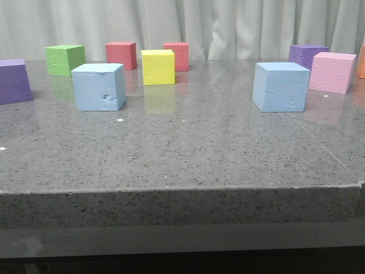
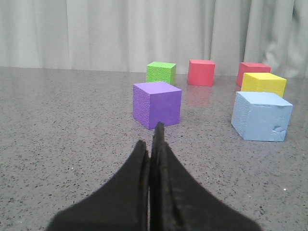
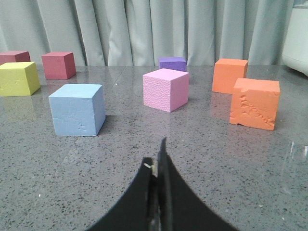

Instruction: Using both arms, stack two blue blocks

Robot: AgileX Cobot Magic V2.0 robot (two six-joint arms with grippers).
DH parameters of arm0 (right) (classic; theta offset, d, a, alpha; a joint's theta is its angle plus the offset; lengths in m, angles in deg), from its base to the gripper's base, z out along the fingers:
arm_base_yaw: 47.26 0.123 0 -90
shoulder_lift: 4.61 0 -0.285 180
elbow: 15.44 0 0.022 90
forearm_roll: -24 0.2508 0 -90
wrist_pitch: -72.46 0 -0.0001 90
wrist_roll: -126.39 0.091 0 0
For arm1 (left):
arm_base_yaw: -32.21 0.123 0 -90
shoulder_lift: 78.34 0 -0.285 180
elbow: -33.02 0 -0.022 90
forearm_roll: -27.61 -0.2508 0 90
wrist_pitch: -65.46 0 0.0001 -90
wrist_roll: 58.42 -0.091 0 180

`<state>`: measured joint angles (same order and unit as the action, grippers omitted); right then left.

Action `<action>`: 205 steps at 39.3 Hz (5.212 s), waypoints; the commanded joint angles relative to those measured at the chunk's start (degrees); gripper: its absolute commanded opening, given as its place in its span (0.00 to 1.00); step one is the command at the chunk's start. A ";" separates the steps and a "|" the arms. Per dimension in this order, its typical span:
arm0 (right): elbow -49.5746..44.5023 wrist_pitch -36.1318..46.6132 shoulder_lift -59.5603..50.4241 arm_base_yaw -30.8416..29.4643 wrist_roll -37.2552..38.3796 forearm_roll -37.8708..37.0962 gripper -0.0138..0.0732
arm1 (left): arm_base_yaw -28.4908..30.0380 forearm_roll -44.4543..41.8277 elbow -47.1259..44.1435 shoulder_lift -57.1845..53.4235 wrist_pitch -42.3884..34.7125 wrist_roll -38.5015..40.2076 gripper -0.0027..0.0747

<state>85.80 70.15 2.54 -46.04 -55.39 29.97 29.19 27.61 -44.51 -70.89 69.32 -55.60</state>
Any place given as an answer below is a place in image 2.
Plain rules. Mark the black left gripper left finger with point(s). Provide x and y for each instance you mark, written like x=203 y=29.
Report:
x=119 y=205

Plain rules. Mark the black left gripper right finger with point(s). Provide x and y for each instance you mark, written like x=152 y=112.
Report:
x=179 y=203

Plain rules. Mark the light blue foam cube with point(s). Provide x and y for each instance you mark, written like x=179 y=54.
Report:
x=261 y=116

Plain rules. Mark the purple foam cube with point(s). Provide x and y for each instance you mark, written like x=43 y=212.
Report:
x=155 y=102

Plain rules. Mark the green foam cube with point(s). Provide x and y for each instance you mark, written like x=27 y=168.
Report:
x=160 y=71

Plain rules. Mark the red foam cube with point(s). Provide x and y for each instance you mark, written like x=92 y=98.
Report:
x=249 y=67
x=201 y=72

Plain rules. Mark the yellow foam cube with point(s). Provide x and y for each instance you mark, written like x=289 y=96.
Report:
x=264 y=82

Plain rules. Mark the white curtain backdrop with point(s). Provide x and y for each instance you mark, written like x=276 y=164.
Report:
x=126 y=35

